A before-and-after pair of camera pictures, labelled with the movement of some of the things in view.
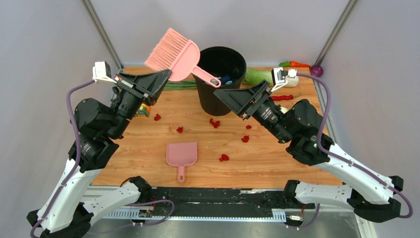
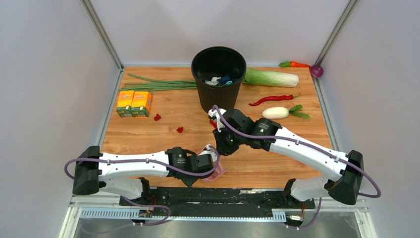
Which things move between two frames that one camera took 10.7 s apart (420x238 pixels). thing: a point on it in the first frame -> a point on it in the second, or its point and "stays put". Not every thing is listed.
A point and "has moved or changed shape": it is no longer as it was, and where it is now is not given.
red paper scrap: [157, 117] stays put
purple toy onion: [316, 70] stays put
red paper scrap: [215, 124] stays put
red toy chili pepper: [285, 97] stays put
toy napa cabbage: [254, 75] stays put
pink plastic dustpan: [182, 154] has moved or changed shape
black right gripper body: [264, 111] -> [229, 142]
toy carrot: [293, 64] stays put
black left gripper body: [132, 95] -> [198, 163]
